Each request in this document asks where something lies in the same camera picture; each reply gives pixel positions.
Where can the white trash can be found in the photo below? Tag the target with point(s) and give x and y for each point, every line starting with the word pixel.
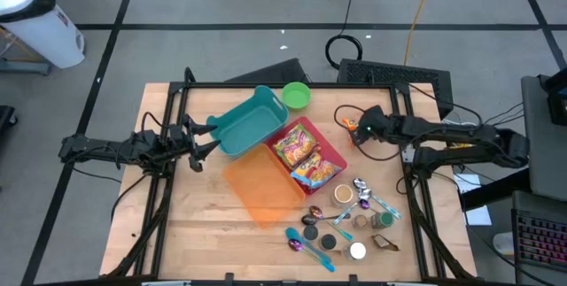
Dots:
pixel 44 33

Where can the teal plastic basket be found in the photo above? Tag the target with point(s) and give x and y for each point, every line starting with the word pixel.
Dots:
pixel 248 126

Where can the green plastic bowl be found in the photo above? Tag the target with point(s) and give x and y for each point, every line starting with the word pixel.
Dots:
pixel 296 96

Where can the brown spice pouch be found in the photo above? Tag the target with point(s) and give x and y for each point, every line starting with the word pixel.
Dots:
pixel 382 242

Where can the green lid spice jar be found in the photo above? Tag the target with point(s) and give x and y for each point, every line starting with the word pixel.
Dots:
pixel 383 219

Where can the teal plastic spoon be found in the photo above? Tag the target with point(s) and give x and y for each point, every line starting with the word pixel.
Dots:
pixel 293 234

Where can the white computer mouse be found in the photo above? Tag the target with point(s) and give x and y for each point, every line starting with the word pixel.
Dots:
pixel 504 244

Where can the white paper sheet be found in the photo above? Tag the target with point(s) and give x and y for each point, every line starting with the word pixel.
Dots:
pixel 480 217

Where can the black lid purple label jar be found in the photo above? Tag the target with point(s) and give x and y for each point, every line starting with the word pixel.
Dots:
pixel 310 233

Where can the black mesh computer case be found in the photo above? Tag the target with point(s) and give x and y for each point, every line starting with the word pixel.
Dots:
pixel 390 73

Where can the chicken ramen pack orange edge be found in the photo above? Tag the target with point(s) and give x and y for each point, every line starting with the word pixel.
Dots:
pixel 350 124

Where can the black lid orange label jar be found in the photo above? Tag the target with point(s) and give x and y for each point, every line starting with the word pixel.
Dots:
pixel 328 242

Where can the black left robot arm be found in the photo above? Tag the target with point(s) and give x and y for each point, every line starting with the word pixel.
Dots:
pixel 88 149

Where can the white lid spice jar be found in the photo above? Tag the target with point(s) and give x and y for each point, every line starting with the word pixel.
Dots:
pixel 356 251

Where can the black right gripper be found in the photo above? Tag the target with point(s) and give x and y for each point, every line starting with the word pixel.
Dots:
pixel 374 124

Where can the black flat panel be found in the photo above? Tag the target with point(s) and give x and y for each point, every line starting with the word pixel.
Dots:
pixel 274 73

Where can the ramen pack blue edge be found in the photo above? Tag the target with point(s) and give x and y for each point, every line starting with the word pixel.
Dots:
pixel 319 171

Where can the backlit computer keyboard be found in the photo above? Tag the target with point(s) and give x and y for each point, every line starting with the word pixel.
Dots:
pixel 540 241

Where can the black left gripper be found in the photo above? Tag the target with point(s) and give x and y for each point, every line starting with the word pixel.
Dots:
pixel 179 144

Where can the orange translucent plastic bin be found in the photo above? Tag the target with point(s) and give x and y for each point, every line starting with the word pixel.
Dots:
pixel 261 188

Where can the black keyboard desk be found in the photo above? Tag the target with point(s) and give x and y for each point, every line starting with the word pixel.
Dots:
pixel 487 193

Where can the grey metal stand base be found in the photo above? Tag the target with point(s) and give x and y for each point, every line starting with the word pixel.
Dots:
pixel 26 67

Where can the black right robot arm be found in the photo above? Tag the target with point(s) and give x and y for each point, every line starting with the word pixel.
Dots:
pixel 465 133

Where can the red plastic bin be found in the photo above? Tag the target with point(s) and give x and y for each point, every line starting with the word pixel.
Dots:
pixel 330 153

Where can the black aluminium table frame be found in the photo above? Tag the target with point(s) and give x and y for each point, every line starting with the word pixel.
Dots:
pixel 328 86

